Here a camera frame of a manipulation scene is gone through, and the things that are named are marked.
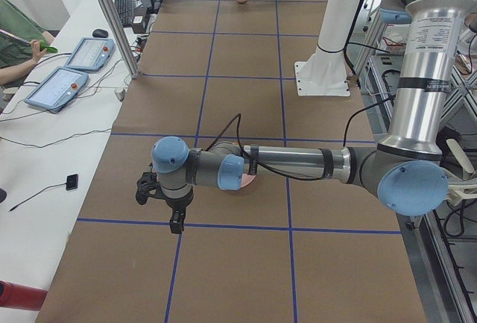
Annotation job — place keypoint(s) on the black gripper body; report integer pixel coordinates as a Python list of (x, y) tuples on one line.
[(179, 204)]

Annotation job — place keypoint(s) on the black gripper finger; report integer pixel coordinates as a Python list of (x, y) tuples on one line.
[(176, 225)]

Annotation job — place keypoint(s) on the person forearm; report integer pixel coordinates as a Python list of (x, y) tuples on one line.
[(14, 73)]

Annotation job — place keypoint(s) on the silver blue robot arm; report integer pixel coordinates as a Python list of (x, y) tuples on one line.
[(402, 171)]

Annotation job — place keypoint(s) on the pink plate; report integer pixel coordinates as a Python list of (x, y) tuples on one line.
[(247, 179)]

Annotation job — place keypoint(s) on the person hand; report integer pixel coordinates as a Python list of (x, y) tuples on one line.
[(37, 52)]

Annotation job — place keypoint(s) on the small black square pad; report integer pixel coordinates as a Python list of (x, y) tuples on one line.
[(72, 182)]

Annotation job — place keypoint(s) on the near blue teach pendant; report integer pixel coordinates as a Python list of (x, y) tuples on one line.
[(58, 89)]

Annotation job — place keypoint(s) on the blue teach pendant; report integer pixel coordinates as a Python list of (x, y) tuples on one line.
[(58, 89), (91, 54)]

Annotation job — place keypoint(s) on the far blue teach pendant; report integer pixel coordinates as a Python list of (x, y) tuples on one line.
[(91, 54)]

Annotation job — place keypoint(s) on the red cylinder bottle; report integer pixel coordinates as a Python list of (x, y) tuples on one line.
[(21, 297)]

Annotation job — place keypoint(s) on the black computer mouse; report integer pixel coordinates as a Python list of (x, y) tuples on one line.
[(100, 33)]

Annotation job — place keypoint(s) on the black keyboard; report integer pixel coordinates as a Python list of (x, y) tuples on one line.
[(124, 9)]

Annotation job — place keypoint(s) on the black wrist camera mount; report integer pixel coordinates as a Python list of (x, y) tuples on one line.
[(147, 187)]

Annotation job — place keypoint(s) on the aluminium frame post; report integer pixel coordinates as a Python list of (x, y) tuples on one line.
[(122, 43)]

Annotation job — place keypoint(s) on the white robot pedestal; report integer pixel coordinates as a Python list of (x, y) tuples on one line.
[(324, 73)]

